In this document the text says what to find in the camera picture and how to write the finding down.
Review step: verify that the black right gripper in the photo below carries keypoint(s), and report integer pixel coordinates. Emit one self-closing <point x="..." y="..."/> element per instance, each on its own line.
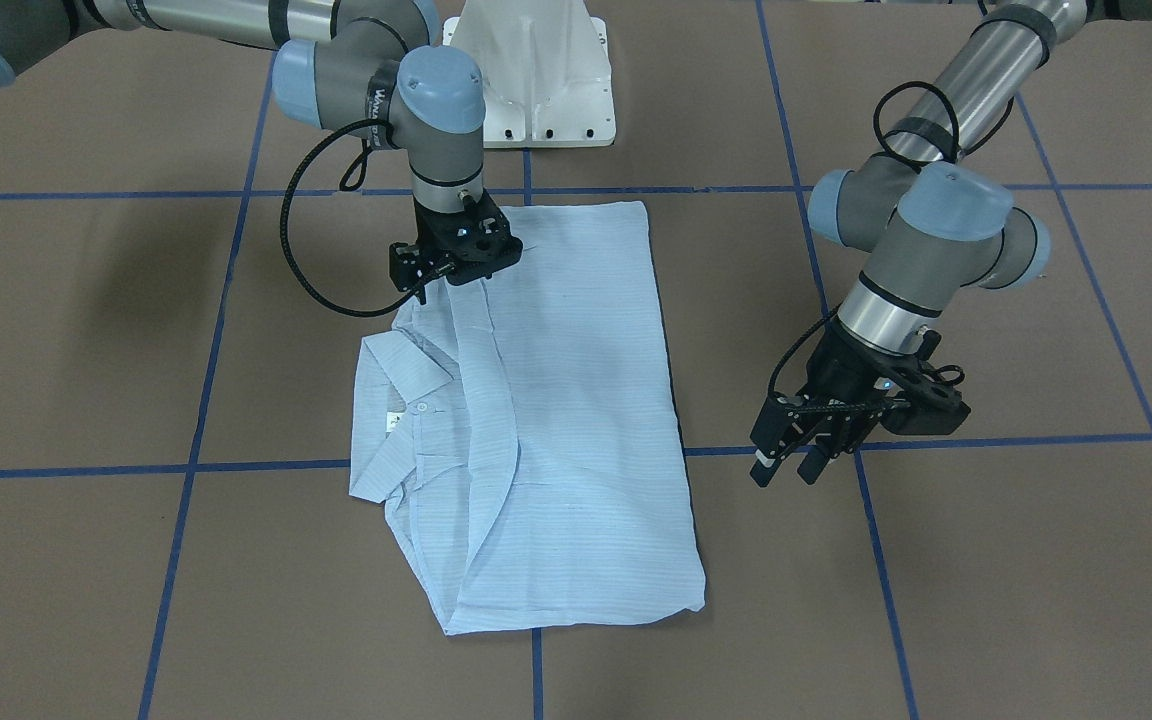
<point x="406" y="266"/>

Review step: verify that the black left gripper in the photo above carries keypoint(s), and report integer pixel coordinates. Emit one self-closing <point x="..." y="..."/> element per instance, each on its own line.
<point x="833" y="373"/>

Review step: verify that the light blue button shirt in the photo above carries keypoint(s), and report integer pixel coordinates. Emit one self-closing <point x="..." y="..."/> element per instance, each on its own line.
<point x="521" y="437"/>

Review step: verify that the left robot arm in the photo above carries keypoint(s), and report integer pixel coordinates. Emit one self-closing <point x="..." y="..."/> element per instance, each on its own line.
<point x="929" y="227"/>

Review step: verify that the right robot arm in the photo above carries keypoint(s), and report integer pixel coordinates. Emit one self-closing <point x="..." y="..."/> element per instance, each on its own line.
<point x="366" y="69"/>

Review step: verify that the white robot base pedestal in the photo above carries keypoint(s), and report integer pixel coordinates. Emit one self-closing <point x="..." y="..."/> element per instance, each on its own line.
<point x="546" y="69"/>

